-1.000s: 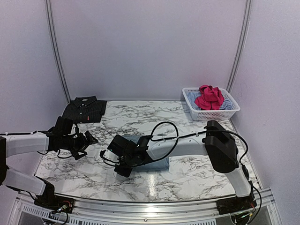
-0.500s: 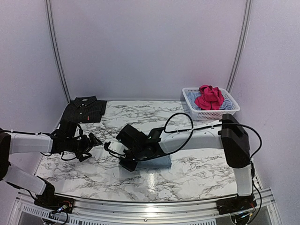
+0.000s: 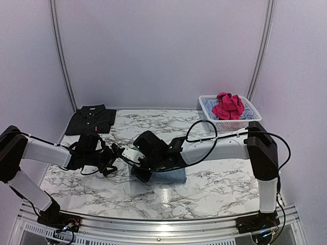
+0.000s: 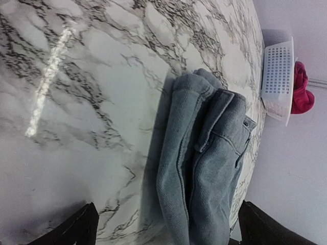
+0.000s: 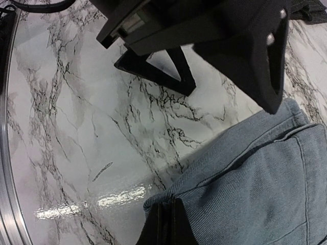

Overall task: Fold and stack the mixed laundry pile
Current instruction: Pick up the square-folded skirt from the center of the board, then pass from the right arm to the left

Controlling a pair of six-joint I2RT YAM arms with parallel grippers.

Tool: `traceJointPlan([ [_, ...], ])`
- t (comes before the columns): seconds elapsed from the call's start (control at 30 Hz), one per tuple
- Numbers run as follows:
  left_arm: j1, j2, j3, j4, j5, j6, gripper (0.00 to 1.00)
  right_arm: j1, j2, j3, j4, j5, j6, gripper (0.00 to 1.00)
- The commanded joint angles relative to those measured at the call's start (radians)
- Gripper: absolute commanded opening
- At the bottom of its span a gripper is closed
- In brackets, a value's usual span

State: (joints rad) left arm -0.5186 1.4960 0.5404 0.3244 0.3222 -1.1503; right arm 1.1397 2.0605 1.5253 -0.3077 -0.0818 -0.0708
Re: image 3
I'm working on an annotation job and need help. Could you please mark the white plastic laundry basket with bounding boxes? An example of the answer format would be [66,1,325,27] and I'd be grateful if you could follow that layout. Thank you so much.
[198,95,262,131]

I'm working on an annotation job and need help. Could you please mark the grey denim jeans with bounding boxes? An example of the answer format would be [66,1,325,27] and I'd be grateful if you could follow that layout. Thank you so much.
[130,167,187,183]

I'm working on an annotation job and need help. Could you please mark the red garment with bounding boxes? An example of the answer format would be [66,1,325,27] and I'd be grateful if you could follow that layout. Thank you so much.
[212,92,245,120]

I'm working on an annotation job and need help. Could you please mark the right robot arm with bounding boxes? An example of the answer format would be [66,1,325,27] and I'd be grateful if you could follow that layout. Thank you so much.
[131,121,280,233]

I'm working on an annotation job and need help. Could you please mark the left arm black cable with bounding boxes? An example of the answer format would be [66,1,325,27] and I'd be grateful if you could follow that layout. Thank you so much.
[19,131,108,177]

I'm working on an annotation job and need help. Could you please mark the aluminium front rail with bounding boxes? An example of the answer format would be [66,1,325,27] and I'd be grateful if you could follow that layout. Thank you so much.
[9,205,307,244]

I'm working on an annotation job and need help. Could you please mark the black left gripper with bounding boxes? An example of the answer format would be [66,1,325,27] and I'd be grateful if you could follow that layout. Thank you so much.
[85,143,122,177]

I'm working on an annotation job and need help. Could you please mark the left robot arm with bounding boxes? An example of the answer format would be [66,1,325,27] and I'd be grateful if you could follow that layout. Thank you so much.
[1,126,123,227]

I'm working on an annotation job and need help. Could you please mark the black pinstriped shirt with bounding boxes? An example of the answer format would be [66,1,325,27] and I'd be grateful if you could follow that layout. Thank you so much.
[65,104,117,136]

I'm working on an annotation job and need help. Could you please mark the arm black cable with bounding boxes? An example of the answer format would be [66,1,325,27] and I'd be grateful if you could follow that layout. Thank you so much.
[19,131,108,177]
[127,119,292,174]

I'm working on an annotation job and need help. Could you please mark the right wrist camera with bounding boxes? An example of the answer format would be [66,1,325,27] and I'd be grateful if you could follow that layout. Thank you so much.
[122,148,145,164]

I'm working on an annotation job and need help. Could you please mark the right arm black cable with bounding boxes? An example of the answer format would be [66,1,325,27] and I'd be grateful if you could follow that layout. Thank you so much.
[127,119,292,174]

